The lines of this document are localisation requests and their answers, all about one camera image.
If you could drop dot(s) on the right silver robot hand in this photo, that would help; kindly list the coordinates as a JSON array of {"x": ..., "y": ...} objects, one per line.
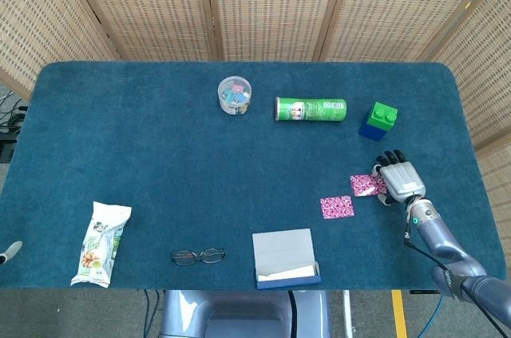
[{"x": 401, "y": 180}]

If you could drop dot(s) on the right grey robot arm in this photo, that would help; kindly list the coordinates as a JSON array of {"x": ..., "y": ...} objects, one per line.
[{"x": 435, "y": 234}]

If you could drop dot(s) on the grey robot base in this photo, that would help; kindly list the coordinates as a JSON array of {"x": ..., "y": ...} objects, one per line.
[{"x": 239, "y": 314}]

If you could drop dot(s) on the blue toy brick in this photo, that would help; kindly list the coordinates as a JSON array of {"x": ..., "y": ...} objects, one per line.
[{"x": 371, "y": 132}]

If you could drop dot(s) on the green toy brick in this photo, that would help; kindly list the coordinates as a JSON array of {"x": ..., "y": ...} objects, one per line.
[{"x": 383, "y": 114}]

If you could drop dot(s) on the green chips can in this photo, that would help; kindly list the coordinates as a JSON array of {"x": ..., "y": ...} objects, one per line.
[{"x": 315, "y": 110}]

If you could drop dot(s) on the blue box with grey lid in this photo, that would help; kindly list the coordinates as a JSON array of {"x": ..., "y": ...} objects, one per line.
[{"x": 281, "y": 246}]

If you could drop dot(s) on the white table leg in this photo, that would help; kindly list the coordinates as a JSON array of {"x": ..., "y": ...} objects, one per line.
[{"x": 347, "y": 314}]

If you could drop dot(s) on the cream paper sheet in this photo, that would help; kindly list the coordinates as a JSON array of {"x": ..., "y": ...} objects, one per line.
[{"x": 287, "y": 273}]

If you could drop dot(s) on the clear jar of binder clips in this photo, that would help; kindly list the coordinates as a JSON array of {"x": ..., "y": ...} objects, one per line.
[{"x": 234, "y": 96}]

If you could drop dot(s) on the woven wooden folding screen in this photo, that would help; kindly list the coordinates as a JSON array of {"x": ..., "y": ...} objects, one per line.
[{"x": 271, "y": 2}]

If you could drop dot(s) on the blue felt table cover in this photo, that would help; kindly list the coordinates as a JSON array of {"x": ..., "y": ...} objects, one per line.
[{"x": 179, "y": 174}]

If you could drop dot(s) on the white snack bag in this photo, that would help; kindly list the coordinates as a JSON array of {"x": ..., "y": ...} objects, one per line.
[{"x": 100, "y": 242}]

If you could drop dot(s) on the black power strip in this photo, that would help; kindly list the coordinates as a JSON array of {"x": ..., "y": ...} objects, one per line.
[{"x": 6, "y": 146}]

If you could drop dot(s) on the thin metal-frame eyeglasses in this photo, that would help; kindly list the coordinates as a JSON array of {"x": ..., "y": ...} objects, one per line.
[{"x": 183, "y": 258}]

